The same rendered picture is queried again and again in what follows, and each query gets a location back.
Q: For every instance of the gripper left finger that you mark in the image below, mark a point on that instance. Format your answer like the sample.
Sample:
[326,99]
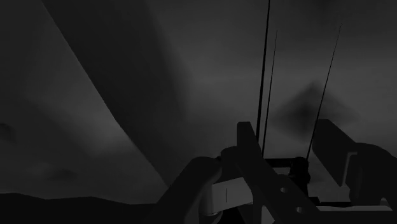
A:
[248,161]

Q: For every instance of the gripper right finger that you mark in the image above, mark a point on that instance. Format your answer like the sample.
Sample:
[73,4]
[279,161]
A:
[369,173]

